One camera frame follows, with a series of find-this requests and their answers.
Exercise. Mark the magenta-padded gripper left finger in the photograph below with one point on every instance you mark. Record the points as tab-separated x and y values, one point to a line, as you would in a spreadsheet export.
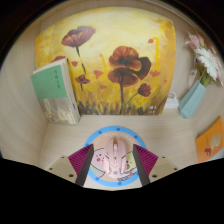
81	160

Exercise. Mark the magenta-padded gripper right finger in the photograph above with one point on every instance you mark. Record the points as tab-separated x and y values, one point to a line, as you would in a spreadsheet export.
145	160

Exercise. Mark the pink computer mouse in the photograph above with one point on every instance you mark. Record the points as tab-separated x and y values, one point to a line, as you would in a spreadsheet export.
116	156

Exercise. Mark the round blue-rimmed cartoon mouse pad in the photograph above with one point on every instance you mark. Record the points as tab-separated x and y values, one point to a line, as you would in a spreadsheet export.
115	130

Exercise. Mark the small white charger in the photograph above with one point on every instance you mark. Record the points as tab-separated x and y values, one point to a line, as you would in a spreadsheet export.
171	101

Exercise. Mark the orange card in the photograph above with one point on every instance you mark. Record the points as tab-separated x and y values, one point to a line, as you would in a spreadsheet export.
210	141

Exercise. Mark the teal faceted vase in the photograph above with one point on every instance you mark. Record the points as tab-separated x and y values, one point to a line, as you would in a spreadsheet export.
191	101

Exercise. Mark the green and beige book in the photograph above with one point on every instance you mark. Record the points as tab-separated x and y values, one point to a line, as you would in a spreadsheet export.
50	85

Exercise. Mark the yellow poppy flower painting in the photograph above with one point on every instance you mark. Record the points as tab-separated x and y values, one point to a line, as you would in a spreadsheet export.
106	36

